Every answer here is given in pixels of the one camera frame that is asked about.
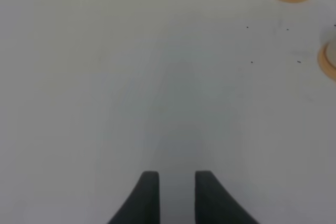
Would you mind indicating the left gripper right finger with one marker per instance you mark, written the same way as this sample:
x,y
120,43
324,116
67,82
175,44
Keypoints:
x,y
214,204

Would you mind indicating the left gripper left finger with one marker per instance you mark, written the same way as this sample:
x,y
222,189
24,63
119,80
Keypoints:
x,y
143,204

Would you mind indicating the near orange cup coaster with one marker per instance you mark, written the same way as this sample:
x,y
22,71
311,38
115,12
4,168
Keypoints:
x,y
326,67

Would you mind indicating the near white teacup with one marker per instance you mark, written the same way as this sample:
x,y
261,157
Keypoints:
x,y
331,53

